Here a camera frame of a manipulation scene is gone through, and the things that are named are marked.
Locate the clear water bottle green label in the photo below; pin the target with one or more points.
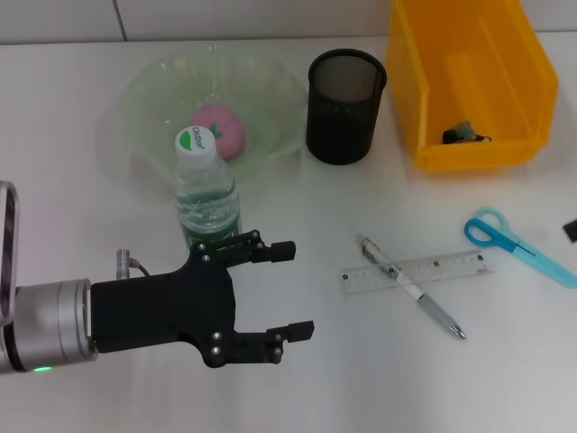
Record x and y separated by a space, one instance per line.
207 198

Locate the pink toy peach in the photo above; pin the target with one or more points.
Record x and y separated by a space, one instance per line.
232 135

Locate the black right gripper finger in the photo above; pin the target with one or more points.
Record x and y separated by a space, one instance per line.
571 231

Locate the blue scissors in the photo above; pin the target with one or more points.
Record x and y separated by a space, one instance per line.
541 261

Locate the yellow plastic bin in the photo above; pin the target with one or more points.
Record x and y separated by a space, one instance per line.
451 90

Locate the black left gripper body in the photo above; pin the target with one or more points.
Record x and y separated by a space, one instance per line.
158 311

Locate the black mesh pen holder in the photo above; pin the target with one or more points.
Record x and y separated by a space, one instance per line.
338 131

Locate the white silver ballpoint pen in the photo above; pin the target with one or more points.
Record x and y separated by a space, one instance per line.
433 308

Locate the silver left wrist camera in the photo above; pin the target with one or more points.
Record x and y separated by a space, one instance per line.
9 252

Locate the clear plastic ruler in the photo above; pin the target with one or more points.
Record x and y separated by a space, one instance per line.
451 264

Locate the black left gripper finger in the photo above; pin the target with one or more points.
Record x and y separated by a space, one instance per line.
281 251
299 331

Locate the green glass fruit plate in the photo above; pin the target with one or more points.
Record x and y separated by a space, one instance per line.
149 90

